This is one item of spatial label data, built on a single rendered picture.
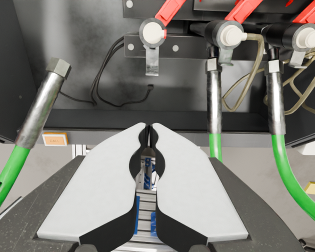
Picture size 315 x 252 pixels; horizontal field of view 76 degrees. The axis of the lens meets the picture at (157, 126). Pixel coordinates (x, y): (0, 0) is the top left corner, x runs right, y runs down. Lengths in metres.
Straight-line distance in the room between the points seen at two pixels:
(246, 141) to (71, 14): 0.50
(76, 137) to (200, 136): 0.29
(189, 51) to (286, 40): 0.17
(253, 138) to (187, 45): 0.28
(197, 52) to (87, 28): 0.28
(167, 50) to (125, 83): 0.21
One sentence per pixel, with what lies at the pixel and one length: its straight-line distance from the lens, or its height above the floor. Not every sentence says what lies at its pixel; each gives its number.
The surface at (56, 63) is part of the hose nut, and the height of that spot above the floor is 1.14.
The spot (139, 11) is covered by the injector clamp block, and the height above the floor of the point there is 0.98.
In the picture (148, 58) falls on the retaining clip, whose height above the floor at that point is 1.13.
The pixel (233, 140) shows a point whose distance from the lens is 0.52.
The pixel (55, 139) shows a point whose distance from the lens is 0.51.
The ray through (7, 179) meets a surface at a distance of 0.24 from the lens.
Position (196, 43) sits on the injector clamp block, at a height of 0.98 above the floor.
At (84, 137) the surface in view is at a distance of 0.50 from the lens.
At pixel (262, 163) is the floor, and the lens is 1.97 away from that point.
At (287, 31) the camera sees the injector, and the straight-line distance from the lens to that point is 0.28.
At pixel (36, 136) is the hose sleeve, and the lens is 0.23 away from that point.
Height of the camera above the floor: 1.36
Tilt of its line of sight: 62 degrees down
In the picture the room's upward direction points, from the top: 178 degrees clockwise
